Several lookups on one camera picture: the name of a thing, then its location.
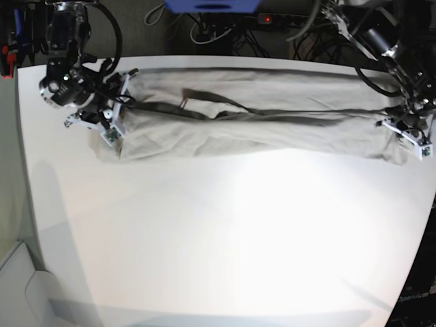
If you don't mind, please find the grey t-shirt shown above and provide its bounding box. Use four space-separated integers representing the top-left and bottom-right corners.
89 69 413 165

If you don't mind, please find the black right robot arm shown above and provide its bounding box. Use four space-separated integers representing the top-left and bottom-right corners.
40 1 123 108

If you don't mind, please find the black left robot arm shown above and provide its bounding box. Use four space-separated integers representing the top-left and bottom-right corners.
320 1 435 128

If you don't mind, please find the black power strip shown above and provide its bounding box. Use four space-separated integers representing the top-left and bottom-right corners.
247 13 307 31

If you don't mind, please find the blue box at top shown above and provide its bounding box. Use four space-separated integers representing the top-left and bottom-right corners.
164 0 260 14

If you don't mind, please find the grey side table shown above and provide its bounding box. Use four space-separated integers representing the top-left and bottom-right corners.
1 242 57 326

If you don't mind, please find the red and black clamp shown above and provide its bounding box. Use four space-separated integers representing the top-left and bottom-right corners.
1 44 17 79

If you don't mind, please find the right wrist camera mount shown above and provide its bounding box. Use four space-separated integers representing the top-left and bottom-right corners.
64 69 138 146

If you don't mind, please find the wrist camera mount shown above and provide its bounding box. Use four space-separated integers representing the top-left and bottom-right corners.
375 116 435 161
64 69 138 146

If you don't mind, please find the white cable loop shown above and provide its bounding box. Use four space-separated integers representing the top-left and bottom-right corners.
189 20 234 45

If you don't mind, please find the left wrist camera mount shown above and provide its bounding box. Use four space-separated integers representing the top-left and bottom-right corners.
375 116 435 161

